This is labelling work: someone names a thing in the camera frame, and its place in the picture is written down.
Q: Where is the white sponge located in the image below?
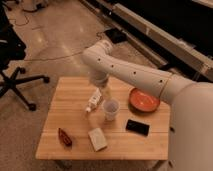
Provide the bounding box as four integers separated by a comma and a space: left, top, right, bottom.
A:
88, 128, 107, 151

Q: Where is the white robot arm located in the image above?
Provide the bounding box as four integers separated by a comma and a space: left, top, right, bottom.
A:
82, 40, 213, 171

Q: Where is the orange ceramic bowl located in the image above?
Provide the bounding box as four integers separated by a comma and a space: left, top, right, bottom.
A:
128, 88, 160, 113

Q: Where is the white tube bottle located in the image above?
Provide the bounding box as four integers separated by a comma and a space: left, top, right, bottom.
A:
85, 89, 102, 113

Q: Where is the wooden table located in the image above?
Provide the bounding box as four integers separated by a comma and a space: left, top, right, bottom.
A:
36, 77, 170, 160

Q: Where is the black smartphone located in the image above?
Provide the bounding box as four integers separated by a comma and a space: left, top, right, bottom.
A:
126, 120, 149, 136

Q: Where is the black floor box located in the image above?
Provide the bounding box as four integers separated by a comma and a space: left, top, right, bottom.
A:
105, 28, 127, 44

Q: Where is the brown snack packet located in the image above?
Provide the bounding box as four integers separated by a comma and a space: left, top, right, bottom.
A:
58, 128, 72, 147

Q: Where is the black office chair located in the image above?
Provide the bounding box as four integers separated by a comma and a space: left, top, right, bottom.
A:
0, 3, 51, 112

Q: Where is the floor cable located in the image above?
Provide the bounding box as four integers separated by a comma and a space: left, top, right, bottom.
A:
19, 30, 107, 63

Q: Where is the grey metal rail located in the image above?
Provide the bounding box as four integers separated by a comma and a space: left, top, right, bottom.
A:
82, 0, 213, 82

